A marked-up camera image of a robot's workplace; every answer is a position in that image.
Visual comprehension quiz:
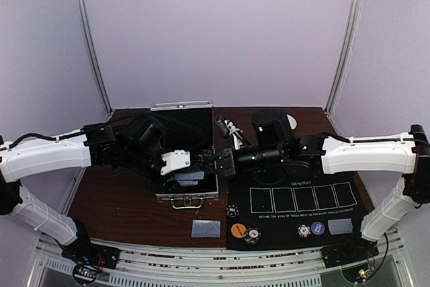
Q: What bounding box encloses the left aluminium frame post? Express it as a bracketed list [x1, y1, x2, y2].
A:
[77, 0, 113, 116]

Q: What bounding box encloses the dealt card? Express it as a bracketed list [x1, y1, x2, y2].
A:
[191, 219, 221, 238]
[328, 218, 353, 235]

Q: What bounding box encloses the right round circuit board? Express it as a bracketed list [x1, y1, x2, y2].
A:
[341, 264, 379, 286]

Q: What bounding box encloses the black poker mat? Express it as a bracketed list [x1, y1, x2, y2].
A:
[226, 171, 368, 251]

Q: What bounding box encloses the right aluminium frame post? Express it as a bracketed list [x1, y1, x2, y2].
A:
[325, 0, 363, 116]

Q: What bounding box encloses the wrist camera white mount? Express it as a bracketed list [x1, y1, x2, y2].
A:
[214, 116, 251, 150]
[160, 150, 191, 175]

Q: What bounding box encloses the aluminium frame post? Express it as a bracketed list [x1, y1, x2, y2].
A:
[325, 0, 363, 116]
[77, 0, 113, 116]

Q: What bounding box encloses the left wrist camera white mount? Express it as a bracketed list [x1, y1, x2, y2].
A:
[160, 150, 191, 175]

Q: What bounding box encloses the blue playing card deck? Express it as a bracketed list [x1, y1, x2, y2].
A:
[169, 170, 205, 187]

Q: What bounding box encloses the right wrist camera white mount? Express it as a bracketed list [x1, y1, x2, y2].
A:
[214, 116, 251, 150]

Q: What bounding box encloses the round circuit board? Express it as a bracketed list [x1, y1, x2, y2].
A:
[72, 263, 101, 285]
[341, 264, 379, 286]

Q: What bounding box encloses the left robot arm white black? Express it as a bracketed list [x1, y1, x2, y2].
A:
[1, 114, 203, 263]

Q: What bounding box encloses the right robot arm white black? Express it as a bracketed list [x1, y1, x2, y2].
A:
[202, 110, 429, 261]

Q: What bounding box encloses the aluminium poker case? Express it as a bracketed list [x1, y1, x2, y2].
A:
[150, 100, 219, 210]

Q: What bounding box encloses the front aluminium rail base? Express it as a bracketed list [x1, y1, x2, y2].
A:
[28, 228, 416, 287]

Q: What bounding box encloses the purple small blind button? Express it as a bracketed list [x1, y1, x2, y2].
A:
[311, 221, 325, 236]

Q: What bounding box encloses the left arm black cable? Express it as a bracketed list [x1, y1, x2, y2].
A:
[6, 115, 216, 167]

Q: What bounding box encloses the orange big blind button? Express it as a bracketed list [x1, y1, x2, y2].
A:
[230, 223, 247, 239]

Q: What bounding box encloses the black 100 poker chip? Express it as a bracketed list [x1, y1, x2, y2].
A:
[226, 204, 240, 218]

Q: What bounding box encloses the orange white bowl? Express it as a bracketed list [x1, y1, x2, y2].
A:
[287, 114, 298, 130]

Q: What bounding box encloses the left round circuit board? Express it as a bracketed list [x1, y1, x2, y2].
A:
[72, 263, 101, 285]

